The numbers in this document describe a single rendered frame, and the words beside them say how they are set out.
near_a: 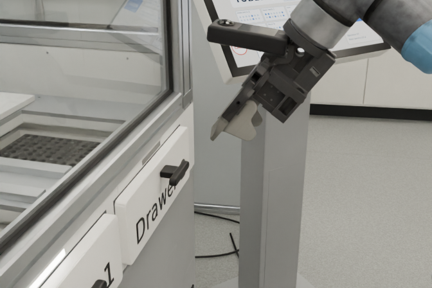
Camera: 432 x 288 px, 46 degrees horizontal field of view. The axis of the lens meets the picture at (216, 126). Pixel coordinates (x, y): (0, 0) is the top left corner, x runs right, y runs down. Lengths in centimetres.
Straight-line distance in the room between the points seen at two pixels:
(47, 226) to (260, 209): 101
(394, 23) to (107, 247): 46
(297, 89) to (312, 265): 149
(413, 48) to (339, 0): 11
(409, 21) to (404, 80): 289
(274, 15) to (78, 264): 85
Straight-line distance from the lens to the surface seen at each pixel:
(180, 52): 94
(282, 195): 154
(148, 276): 93
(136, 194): 76
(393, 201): 265
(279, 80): 70
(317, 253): 220
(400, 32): 65
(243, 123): 74
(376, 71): 348
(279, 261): 168
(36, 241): 57
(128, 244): 76
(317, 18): 67
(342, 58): 136
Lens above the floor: 130
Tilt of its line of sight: 23 degrees down
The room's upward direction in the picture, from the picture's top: straight up
